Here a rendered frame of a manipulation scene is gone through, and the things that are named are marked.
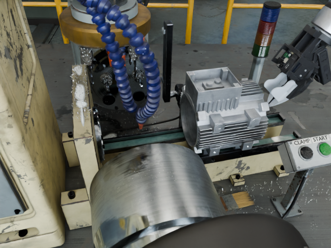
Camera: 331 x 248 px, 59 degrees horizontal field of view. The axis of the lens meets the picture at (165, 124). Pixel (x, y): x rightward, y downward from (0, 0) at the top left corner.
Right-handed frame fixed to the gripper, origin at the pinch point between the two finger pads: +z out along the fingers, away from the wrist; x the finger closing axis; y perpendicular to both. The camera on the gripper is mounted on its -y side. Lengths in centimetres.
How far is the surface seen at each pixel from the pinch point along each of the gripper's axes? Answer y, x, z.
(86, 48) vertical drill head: 50, -1, 6
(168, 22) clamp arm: 29.5, -18.9, -1.9
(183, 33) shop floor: -114, -286, 60
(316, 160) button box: -2.9, 18.6, 2.0
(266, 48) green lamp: -15.7, -33.1, -6.8
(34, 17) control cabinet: 49, -344, 140
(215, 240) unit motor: 47, 45, -5
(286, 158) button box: 1.4, 15.8, 5.8
